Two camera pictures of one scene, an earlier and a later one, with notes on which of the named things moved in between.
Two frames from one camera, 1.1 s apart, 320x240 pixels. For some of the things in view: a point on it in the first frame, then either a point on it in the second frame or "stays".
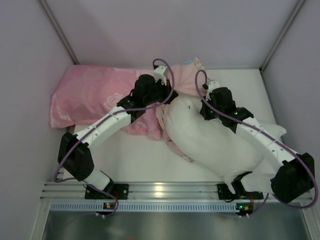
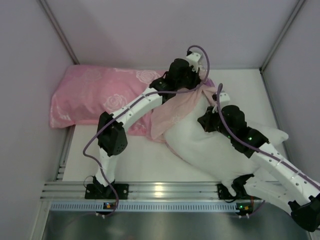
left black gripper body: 169,92 → 194,78
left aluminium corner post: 43,3 stays
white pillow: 220,147 stays
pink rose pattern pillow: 82,94 stays
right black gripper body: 205,110 → 206,120
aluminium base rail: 71,191 stays
